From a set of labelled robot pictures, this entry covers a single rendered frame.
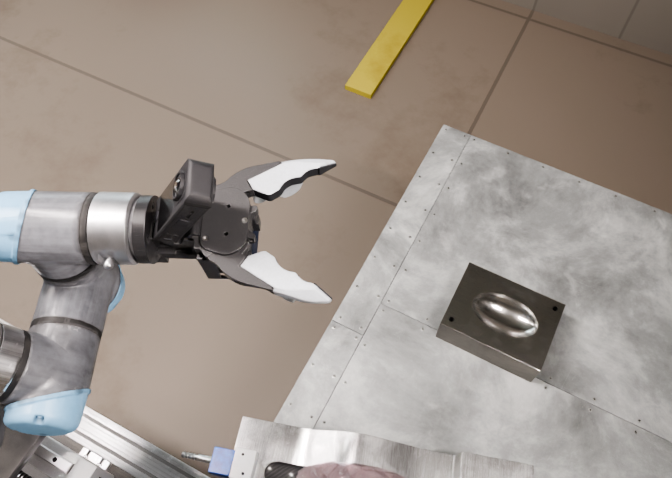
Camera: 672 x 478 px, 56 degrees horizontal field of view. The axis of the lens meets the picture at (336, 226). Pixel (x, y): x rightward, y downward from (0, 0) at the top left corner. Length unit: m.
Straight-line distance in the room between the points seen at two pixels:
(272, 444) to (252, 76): 1.92
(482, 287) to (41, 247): 0.85
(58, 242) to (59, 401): 0.16
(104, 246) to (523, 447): 0.87
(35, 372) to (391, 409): 0.72
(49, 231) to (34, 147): 2.13
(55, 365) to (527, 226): 1.04
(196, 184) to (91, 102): 2.32
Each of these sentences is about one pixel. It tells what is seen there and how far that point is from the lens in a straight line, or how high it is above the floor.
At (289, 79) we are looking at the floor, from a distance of 2.78.
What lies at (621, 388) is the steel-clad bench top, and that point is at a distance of 1.36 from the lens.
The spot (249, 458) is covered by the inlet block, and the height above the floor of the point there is 0.88.
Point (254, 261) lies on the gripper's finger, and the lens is 0.62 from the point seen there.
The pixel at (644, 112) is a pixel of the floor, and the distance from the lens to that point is 2.94.
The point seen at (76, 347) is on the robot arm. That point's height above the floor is 1.36.
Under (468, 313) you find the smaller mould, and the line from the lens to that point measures 1.25.
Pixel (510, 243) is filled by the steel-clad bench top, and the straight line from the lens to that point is 1.43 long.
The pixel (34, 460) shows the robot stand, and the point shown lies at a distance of 1.14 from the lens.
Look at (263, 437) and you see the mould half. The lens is 1.18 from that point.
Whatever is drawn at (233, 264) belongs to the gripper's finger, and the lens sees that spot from 0.62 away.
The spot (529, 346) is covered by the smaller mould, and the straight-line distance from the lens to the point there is 1.26.
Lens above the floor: 2.00
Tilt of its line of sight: 59 degrees down
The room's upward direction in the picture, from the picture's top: straight up
